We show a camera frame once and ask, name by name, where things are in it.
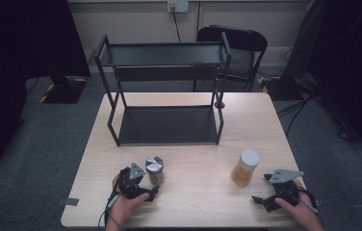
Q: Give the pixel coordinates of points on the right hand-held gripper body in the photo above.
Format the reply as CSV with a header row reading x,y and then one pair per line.
x,y
286,175

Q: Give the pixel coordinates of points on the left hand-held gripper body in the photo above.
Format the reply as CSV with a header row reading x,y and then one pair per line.
x,y
135,171

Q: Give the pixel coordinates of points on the glass jar with silver lid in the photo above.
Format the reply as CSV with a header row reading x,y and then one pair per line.
x,y
155,165

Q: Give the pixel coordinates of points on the glass jar with white lid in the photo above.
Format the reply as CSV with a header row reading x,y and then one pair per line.
x,y
249,159

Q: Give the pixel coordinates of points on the black metal shelf rack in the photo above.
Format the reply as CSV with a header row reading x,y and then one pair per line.
x,y
169,125

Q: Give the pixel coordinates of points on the person's left hand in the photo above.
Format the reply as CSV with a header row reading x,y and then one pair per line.
x,y
123,208

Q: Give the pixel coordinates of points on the person's right hand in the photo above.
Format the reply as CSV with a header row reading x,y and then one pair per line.
x,y
301,211

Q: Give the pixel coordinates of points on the grey tape strip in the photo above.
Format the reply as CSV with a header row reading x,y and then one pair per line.
x,y
68,201

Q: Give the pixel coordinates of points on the black stand base yellow tape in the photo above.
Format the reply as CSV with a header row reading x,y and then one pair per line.
x,y
65,91
281,89

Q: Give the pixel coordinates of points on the black folding chair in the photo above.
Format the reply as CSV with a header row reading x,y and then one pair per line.
x,y
245,40

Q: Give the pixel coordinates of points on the dark curtain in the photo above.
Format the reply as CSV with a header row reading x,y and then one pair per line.
x,y
346,48

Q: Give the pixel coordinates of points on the black curtain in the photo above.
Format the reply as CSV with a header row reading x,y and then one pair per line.
x,y
15,48

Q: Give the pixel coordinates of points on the white wall socket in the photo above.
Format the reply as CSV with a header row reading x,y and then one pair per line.
x,y
178,5

